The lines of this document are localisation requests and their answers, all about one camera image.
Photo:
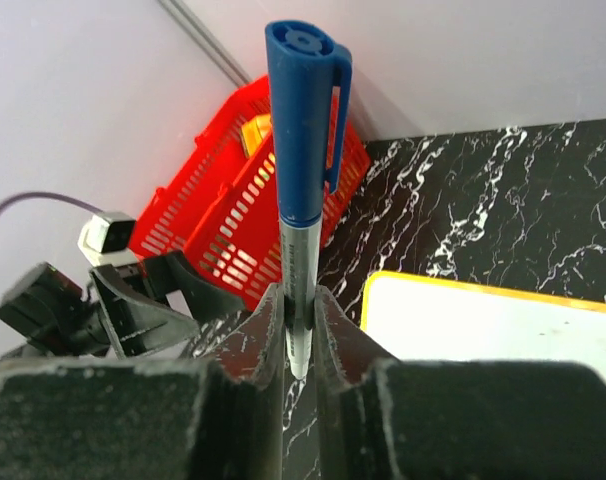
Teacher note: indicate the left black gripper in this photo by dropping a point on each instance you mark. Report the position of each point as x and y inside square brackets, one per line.
[139, 326]

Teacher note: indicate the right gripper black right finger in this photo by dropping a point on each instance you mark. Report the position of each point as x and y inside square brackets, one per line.
[383, 418]

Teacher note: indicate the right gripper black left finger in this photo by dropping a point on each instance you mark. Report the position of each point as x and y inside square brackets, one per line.
[218, 416]

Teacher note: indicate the white board with orange frame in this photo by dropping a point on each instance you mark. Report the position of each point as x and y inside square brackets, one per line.
[423, 318]

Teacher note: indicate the white marker pen blue cap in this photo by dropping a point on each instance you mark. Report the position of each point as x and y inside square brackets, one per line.
[310, 78]

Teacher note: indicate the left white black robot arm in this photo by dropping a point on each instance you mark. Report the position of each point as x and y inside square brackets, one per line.
[59, 318]

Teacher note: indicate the red plastic shopping basket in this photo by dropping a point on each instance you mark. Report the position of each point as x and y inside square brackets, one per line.
[220, 209]

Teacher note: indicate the orange snack packet in basket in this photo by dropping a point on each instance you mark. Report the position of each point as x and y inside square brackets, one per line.
[254, 131]

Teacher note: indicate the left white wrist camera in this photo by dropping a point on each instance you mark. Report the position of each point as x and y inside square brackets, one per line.
[104, 239]

